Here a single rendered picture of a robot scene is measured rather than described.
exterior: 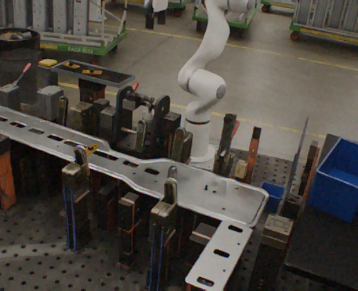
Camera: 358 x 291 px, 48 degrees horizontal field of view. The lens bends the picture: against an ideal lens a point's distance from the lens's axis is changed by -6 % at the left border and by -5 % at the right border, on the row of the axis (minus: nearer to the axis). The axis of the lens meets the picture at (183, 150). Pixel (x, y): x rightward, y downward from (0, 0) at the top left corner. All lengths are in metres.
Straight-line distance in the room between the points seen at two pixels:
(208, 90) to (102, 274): 0.85
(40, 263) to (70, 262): 0.11
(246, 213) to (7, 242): 0.89
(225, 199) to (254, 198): 0.10
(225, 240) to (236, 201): 0.20
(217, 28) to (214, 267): 1.04
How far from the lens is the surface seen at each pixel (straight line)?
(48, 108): 1.81
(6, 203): 1.78
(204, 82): 1.78
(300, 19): 8.19
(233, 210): 1.33
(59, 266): 1.54
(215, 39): 1.80
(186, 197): 1.36
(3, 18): 6.25
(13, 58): 4.14
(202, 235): 1.25
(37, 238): 1.66
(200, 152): 1.97
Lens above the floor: 1.80
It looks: 30 degrees down
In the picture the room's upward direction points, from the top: 6 degrees clockwise
